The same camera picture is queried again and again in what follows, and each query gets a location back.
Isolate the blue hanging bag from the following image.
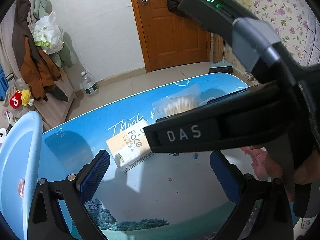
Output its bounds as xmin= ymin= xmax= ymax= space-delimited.
xmin=0 ymin=65 xmax=9 ymax=100

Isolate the brown and orange jacket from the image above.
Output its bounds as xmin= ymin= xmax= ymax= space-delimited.
xmin=11 ymin=0 xmax=68 ymax=102

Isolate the light wooden wardrobe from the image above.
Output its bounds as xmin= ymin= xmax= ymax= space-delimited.
xmin=0 ymin=5 xmax=75 ymax=128

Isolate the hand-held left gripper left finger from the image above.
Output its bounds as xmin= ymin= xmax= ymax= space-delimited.
xmin=27 ymin=149 xmax=111 ymax=240

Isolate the pale green coat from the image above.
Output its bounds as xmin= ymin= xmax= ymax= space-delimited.
xmin=32 ymin=0 xmax=77 ymax=68

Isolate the yellow plush toy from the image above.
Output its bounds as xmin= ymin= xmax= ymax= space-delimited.
xmin=20 ymin=89 xmax=35 ymax=107

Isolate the person's right hand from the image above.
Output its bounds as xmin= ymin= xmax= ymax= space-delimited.
xmin=264 ymin=147 xmax=320 ymax=202

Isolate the rolled tan mat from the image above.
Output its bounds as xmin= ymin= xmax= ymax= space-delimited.
xmin=212 ymin=34 xmax=225 ymax=63

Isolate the white green-print plastic bag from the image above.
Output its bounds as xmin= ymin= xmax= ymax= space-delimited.
xmin=30 ymin=11 xmax=64 ymax=55

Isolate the blue printed desktop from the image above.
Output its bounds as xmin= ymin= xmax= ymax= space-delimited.
xmin=41 ymin=72 xmax=300 ymax=240

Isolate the light blue plastic basin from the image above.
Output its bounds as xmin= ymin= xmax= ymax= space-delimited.
xmin=0 ymin=110 xmax=43 ymax=230

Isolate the large clear water bottle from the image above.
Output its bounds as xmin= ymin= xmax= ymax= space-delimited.
xmin=80 ymin=69 xmax=100 ymax=98

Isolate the clear bag of cotton swabs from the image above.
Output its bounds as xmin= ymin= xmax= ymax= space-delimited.
xmin=152 ymin=85 xmax=202 ymax=120

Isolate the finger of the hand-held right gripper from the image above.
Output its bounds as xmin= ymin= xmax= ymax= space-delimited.
xmin=199 ymin=85 xmax=261 ymax=110

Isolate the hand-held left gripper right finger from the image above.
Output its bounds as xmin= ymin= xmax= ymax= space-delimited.
xmin=210 ymin=151 xmax=294 ymax=240

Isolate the grey cloth bag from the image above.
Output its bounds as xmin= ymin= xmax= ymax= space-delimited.
xmin=2 ymin=78 xmax=25 ymax=108

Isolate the brown wooden door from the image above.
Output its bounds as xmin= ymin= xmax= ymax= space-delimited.
xmin=127 ymin=0 xmax=212 ymax=73

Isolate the beige tissue pack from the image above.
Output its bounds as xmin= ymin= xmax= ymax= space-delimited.
xmin=105 ymin=119 xmax=156 ymax=173

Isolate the grey broom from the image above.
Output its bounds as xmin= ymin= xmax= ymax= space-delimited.
xmin=209 ymin=59 xmax=234 ymax=75

